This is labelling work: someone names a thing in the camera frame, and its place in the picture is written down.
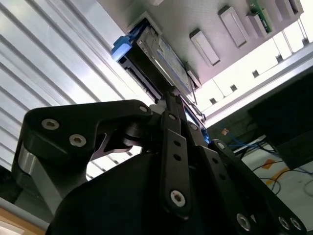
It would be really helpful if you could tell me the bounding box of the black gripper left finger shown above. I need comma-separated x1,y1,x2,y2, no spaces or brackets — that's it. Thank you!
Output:
12,92,193,221

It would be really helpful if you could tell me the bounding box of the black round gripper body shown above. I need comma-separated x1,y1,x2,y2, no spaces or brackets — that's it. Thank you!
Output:
45,153,235,235

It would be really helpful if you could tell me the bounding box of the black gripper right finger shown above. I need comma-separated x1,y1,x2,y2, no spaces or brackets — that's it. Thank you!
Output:
176,95,308,235

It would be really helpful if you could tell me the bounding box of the hard disk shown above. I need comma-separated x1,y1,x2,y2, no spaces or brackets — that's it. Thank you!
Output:
111,14,210,145

